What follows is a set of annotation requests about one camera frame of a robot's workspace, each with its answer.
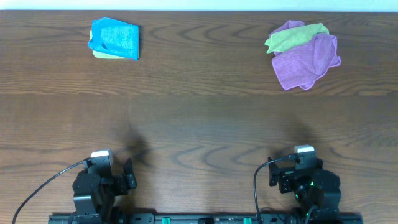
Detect light green folded cloth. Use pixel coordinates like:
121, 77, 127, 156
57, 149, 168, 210
89, 31, 124, 60

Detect green crumpled cloth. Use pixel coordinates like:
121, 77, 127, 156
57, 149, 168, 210
264, 23, 329, 54

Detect left black cable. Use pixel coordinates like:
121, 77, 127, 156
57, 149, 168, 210
11, 160, 91, 224

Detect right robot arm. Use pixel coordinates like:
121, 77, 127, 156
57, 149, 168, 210
269, 156, 341, 223

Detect purple cloth under green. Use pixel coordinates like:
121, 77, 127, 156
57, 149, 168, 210
269, 20, 305, 38

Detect purple cloth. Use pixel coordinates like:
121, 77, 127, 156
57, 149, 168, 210
272, 34, 341, 90
269, 20, 305, 38

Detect blue folded cloth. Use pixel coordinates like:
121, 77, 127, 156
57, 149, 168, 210
88, 17, 140, 60

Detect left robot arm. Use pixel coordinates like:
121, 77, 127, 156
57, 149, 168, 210
73, 156, 137, 223

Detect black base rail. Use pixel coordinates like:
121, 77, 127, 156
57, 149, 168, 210
48, 213, 363, 224

